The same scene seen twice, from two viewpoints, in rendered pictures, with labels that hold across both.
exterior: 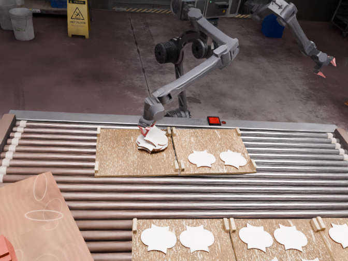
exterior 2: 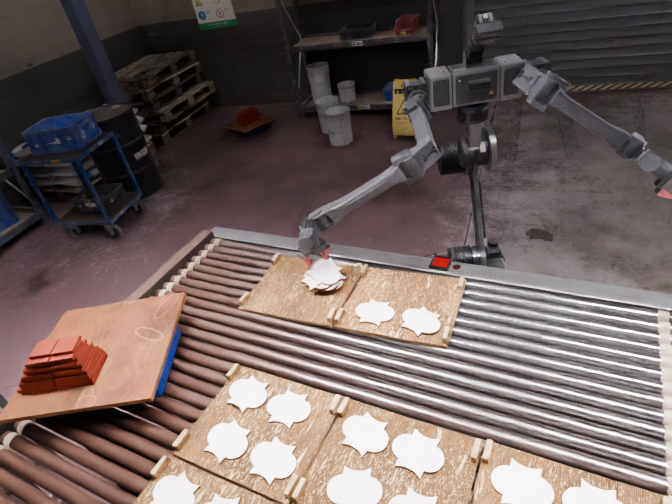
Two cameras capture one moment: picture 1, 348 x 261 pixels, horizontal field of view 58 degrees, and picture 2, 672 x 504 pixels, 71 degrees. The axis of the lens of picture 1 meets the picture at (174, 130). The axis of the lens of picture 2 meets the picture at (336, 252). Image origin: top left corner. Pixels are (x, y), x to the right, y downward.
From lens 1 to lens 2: 1.01 m
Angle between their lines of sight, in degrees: 35
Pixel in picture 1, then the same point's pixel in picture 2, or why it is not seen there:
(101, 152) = (263, 283)
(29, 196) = (152, 312)
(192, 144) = (379, 290)
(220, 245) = (311, 426)
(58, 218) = (157, 339)
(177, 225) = (280, 386)
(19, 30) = (333, 133)
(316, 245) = (455, 481)
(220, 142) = (423, 295)
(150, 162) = (307, 305)
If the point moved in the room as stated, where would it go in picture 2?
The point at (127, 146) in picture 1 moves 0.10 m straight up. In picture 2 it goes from (295, 281) to (290, 262)
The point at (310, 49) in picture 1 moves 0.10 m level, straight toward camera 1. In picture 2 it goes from (633, 148) to (614, 159)
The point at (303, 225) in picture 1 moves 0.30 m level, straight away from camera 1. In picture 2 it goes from (458, 443) to (555, 406)
